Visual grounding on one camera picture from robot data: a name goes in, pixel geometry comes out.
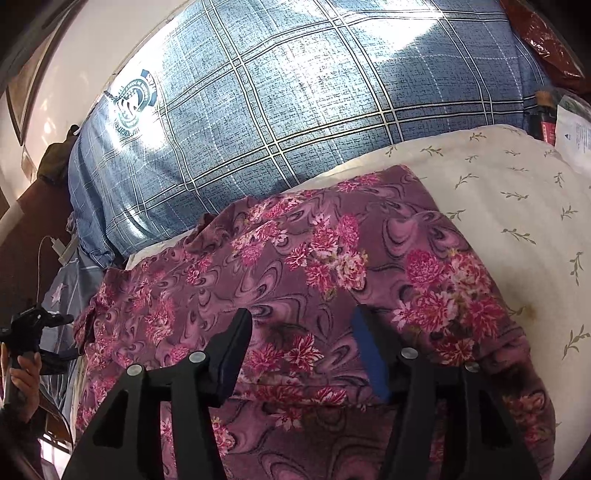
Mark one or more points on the purple floral garment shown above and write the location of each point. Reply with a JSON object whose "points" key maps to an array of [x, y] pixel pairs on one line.
{"points": [[295, 267]]}

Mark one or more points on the white printed paper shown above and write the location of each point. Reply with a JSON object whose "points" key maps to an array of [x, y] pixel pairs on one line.
{"points": [[575, 134]]}

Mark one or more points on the dark bottle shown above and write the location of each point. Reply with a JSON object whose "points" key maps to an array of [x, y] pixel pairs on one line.
{"points": [[545, 117]]}

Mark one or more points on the red plastic bag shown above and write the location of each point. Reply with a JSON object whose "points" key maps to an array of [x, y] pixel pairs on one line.
{"points": [[540, 32]]}

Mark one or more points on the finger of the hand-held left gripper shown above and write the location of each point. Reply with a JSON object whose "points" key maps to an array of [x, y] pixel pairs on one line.
{"points": [[60, 355], [57, 319]]}

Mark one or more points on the grey star-print cloth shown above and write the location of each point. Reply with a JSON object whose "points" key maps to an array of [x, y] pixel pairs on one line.
{"points": [[64, 286]]}

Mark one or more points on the blue plaid quilt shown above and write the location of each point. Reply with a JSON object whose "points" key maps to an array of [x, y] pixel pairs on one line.
{"points": [[286, 115]]}

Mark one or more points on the person's left forearm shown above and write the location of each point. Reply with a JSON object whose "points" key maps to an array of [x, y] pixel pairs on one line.
{"points": [[16, 443]]}

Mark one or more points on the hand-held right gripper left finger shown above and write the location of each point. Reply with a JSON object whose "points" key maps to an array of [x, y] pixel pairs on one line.
{"points": [[226, 369]]}

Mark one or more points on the olive brown cloth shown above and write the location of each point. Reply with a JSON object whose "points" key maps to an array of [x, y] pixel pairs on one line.
{"points": [[55, 159]]}

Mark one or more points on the person's left hand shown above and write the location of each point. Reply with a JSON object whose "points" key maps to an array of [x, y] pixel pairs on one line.
{"points": [[21, 383]]}

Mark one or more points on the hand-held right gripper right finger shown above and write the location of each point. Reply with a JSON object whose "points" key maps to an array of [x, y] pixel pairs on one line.
{"points": [[369, 357]]}

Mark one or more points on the dark wooden headboard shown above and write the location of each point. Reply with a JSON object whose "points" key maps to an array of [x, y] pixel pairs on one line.
{"points": [[27, 244]]}

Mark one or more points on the cream leaf-print bed sheet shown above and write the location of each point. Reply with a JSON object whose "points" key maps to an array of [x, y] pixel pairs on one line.
{"points": [[517, 194]]}

